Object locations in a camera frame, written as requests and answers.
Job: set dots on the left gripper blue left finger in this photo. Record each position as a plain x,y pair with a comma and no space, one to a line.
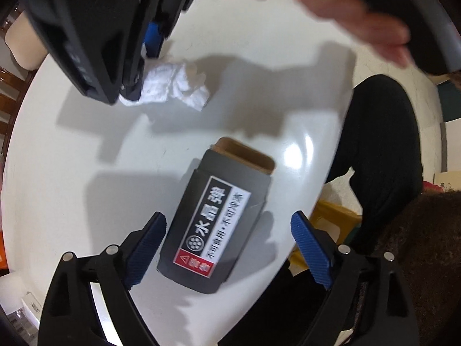
69,315

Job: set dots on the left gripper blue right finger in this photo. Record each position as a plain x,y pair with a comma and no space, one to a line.
367,300

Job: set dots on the white tissue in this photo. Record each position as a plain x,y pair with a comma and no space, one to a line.
167,78

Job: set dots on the black cardboard box with label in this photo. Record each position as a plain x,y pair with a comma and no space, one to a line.
216,215

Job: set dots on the person's hand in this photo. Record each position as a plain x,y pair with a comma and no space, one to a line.
387,35

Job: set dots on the yellow plastic stool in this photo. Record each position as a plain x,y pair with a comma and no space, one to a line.
337,220

